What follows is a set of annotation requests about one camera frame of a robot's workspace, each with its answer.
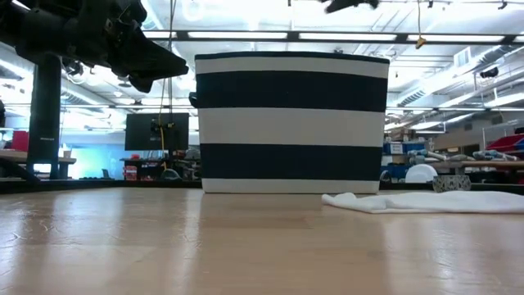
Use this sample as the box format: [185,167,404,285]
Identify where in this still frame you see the navy white striped fabric bin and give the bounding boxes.
[188,51,391,195]

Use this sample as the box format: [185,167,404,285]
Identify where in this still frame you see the black column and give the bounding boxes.
[26,52,63,180]

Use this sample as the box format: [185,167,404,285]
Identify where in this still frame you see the yellow hanging cable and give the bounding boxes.
[415,0,427,50]

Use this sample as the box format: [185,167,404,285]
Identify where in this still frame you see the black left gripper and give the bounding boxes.
[61,0,190,94]

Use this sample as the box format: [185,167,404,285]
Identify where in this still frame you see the red box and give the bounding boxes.
[11,130,30,152]

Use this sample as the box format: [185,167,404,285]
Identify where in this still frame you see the wooden workbench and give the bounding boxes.
[0,149,78,180]
[429,159,524,172]

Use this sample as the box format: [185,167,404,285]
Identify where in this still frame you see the white cloth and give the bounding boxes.
[321,190,524,216]

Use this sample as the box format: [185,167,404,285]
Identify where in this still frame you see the white round object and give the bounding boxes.
[404,163,439,184]

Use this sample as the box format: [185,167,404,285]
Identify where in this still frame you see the black overhead beam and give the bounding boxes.
[141,29,524,46]

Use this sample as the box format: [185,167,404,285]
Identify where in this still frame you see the black monitor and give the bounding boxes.
[124,112,190,152]

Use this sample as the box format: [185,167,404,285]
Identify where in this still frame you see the red storage bin rack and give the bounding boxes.
[486,134,524,154]

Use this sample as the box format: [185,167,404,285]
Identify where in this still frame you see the blue storage bins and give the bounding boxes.
[382,141,428,179]

